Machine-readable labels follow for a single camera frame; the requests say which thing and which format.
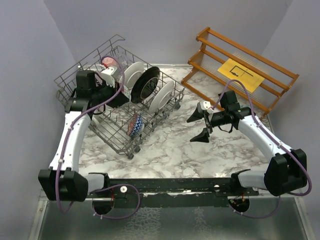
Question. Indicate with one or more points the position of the grey wire dish rack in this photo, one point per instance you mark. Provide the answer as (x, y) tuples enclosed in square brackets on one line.
[(111, 124)]

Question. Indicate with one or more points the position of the orange wooden shelf rack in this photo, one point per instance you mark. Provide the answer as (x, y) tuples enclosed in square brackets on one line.
[(216, 49)]

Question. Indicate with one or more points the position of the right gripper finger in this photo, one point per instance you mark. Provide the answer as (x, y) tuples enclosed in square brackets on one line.
[(198, 114), (203, 137)]

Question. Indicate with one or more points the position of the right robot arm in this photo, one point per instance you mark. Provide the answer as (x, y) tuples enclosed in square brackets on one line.
[(286, 170)]

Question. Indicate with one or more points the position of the black rimmed cream plate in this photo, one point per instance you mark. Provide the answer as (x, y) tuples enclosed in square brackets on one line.
[(145, 85)]

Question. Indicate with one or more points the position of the black mounting base bar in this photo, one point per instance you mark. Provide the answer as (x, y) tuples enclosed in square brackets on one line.
[(169, 192)]

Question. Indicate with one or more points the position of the clear drinking glass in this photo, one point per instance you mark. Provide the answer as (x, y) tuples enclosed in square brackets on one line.
[(123, 60)]

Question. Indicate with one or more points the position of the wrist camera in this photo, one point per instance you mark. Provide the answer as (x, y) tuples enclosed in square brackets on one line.
[(205, 107), (111, 75)]

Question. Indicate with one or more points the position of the blue zigzag patterned bowl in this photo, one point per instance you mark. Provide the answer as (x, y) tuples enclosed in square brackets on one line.
[(135, 126)]

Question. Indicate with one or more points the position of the pink cream mug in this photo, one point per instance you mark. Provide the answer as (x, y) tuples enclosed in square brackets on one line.
[(109, 62)]

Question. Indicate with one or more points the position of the blue rimmed white plate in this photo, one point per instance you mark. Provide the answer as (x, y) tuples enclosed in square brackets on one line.
[(162, 97)]

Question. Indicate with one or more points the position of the yellow paper card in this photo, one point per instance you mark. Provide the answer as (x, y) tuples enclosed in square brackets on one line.
[(233, 70)]

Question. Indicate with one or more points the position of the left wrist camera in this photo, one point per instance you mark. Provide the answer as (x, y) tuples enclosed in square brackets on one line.
[(111, 75)]

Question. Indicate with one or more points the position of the red patterned glass bowl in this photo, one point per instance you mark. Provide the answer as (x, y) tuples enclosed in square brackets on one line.
[(126, 92)]

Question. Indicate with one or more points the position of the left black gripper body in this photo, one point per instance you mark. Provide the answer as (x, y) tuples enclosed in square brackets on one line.
[(103, 94)]

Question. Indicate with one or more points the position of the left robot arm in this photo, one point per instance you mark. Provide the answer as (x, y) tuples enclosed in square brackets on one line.
[(62, 180)]

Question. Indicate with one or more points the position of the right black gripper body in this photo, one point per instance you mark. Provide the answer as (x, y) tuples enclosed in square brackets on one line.
[(218, 118)]

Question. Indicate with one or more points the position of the black rimmed printed plate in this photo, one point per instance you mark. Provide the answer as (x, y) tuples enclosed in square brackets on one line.
[(132, 74)]

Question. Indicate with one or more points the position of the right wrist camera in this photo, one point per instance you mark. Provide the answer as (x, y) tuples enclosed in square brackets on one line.
[(205, 107)]

